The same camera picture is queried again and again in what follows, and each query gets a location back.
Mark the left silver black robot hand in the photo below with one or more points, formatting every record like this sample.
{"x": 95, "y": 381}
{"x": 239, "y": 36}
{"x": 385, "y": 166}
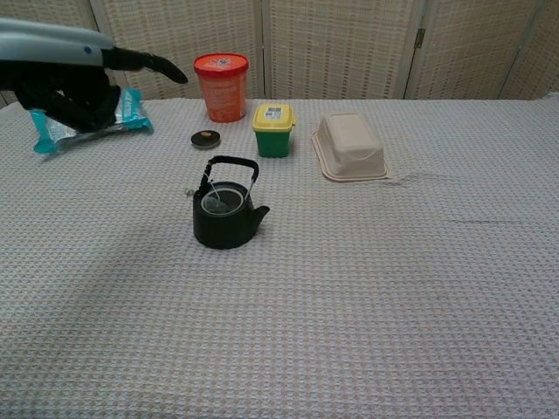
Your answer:
{"x": 52, "y": 65}

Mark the grey tea bag with tag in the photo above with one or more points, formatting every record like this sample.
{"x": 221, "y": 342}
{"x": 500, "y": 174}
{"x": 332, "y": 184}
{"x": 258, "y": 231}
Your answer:
{"x": 216, "y": 204}

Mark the teal snack packet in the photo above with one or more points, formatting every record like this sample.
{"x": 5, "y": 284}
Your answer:
{"x": 133, "y": 113}

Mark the black teapot lid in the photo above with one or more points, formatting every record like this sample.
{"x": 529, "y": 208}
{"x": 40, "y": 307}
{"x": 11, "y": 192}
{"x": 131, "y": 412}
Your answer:
{"x": 205, "y": 139}

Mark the black cast iron teapot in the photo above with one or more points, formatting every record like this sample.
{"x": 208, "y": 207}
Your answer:
{"x": 227, "y": 231}

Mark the orange canister with red lid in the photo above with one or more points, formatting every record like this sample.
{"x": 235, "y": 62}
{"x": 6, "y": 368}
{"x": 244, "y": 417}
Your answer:
{"x": 222, "y": 91}

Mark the green container with yellow lid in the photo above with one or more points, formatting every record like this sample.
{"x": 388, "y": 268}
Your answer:
{"x": 273, "y": 135}

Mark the woven wicker folding screen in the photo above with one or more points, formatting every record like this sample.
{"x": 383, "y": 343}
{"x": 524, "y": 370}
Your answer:
{"x": 340, "y": 48}

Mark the beige paper pulp box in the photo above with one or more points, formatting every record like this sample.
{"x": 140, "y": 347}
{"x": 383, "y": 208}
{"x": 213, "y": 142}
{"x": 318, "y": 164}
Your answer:
{"x": 351, "y": 148}

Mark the beige waffle weave tablecloth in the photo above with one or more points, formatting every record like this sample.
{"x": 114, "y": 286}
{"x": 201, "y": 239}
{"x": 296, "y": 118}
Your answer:
{"x": 349, "y": 283}

